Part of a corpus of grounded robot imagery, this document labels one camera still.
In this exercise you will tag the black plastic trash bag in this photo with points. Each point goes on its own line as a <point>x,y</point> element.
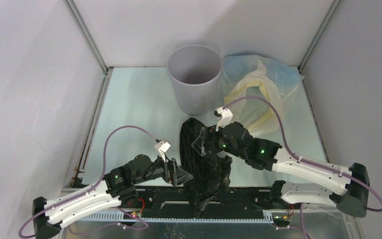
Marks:
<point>210,172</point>

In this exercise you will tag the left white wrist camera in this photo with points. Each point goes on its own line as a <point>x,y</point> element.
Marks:
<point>162,147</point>

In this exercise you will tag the grey slotted cable duct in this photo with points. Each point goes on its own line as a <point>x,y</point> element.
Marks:
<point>117,216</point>

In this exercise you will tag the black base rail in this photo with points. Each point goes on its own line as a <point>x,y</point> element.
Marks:
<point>236,203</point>

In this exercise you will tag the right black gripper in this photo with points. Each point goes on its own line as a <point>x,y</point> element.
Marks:
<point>215,141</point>

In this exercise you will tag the left aluminium frame post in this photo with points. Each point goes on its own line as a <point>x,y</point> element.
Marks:
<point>82,27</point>

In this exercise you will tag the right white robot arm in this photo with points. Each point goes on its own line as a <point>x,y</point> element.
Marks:
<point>335,185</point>

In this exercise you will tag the right aluminium frame post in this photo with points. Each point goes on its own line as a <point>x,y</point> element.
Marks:
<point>322,28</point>

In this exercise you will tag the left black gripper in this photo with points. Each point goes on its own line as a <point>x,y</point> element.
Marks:
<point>180,176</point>

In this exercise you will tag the yellow translucent trash bag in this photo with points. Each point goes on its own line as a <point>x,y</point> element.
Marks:
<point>263,99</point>

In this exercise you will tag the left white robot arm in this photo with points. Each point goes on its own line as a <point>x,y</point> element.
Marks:
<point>116,188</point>

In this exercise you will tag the aluminium frame post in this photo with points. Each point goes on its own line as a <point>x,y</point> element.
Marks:
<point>82,27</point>
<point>322,28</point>

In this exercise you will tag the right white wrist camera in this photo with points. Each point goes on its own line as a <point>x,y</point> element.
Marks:
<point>224,117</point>

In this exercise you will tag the grey plastic trash bin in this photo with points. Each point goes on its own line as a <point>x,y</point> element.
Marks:
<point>195,72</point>

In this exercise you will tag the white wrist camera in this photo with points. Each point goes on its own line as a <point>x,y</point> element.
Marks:
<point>224,117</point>
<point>162,147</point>

